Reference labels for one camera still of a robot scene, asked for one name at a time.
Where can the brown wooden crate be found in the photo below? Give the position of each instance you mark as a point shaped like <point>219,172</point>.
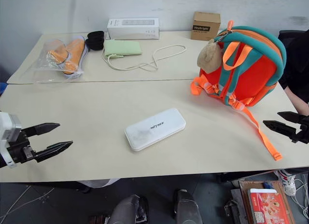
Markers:
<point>243,204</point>

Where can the person in black clothes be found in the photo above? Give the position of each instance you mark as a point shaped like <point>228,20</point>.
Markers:
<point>295,64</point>

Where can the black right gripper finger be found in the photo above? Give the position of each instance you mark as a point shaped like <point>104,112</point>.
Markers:
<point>278,127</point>
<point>288,116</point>

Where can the white sneaker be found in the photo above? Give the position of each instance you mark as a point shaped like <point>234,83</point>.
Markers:
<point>288,181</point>

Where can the black rolled fabric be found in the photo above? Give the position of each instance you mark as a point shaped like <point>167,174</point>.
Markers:
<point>95,40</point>

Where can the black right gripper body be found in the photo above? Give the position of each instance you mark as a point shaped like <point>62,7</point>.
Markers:
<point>302,128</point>

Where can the red printed box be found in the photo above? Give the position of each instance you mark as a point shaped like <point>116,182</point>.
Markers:
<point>268,207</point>

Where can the beige plush bear charm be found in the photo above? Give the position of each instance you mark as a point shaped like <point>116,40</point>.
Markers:
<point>209,56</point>

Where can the orange shoes in plastic bag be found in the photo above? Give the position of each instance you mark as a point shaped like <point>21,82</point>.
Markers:
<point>65,56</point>

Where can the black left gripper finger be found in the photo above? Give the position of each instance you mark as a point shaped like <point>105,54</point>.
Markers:
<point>53,148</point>
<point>42,128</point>

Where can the brown cardboard box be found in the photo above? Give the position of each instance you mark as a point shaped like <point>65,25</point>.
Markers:
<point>206,26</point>

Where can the orange and teal backpack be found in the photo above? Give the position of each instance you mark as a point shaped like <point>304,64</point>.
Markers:
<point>243,67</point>

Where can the dark rounded robot leg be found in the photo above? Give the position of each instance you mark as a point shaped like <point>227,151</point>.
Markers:
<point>125,210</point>
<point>187,207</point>

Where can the white long carton box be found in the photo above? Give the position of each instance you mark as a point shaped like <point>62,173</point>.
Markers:
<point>133,28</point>

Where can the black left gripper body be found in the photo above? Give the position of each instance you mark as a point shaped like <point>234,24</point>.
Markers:
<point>18,150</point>

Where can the white pencil case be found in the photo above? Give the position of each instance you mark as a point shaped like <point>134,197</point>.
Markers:
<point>155,129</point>

